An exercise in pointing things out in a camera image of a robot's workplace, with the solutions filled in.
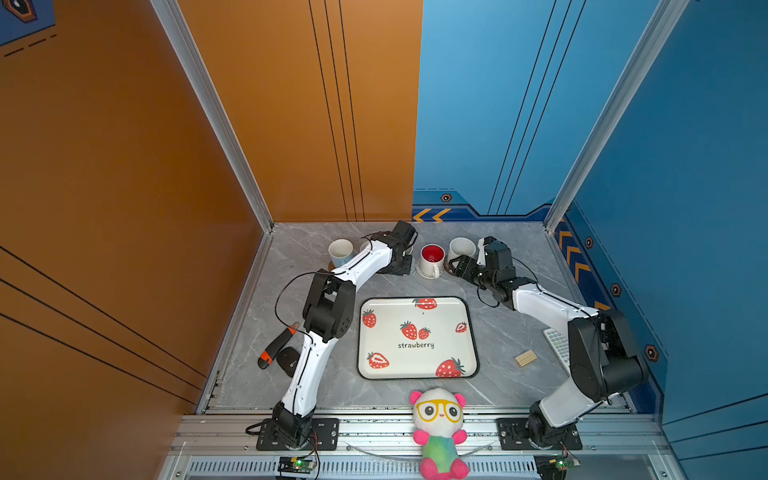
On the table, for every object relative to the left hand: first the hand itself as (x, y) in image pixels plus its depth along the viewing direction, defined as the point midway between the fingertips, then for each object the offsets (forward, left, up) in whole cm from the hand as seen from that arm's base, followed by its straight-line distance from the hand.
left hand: (401, 266), depth 102 cm
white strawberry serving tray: (-24, -5, -4) cm, 25 cm away
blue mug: (+2, +21, +5) cm, 21 cm away
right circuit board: (-55, -36, -6) cm, 66 cm away
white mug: (+6, -21, +4) cm, 22 cm away
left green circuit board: (-56, +25, -6) cm, 61 cm away
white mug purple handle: (-14, +9, +27) cm, 32 cm away
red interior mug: (+3, -11, 0) cm, 12 cm away
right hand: (-5, -17, +7) cm, 19 cm away
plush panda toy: (-47, -8, +2) cm, 48 cm away
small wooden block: (-30, -36, -3) cm, 47 cm away
